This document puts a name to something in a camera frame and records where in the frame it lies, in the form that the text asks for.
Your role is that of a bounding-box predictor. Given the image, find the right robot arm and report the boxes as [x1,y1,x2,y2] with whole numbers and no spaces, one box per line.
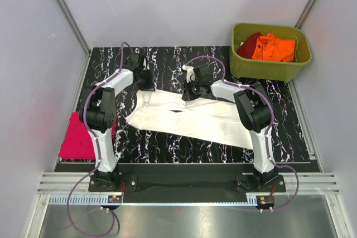
[182,65,278,192]

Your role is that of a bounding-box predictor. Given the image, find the dark red t-shirt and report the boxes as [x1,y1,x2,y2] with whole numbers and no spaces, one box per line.
[236,32,262,59]

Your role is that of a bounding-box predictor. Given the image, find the purple cable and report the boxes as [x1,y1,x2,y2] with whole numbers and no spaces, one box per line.
[182,55,299,211]
[66,41,134,236]

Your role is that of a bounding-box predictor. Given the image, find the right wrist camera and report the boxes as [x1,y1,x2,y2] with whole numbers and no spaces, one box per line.
[182,65,196,83]

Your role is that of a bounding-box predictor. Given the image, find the folded pink t-shirt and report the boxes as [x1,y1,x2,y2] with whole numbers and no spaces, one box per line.
[57,111,118,160]

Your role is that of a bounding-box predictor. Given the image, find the olive green plastic bin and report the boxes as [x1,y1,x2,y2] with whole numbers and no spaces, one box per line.
[229,23,312,82]

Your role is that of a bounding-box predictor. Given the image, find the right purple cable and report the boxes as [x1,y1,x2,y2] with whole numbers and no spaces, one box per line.
[182,55,299,211]

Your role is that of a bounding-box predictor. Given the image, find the white printed t-shirt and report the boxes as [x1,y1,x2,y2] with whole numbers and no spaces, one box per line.
[126,90,253,149]

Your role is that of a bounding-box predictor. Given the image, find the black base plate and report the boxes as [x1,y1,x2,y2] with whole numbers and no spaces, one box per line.
[89,163,286,205]

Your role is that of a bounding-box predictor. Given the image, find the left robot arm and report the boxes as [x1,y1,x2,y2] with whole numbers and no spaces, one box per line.
[79,52,154,191]

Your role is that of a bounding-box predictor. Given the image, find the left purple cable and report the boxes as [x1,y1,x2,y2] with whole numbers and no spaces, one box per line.
[66,41,134,236]

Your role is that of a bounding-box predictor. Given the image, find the orange t-shirt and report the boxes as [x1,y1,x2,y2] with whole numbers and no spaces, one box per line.
[252,33,296,62]

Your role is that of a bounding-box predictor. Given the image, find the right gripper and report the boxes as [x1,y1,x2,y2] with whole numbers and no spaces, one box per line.
[182,78,203,102]

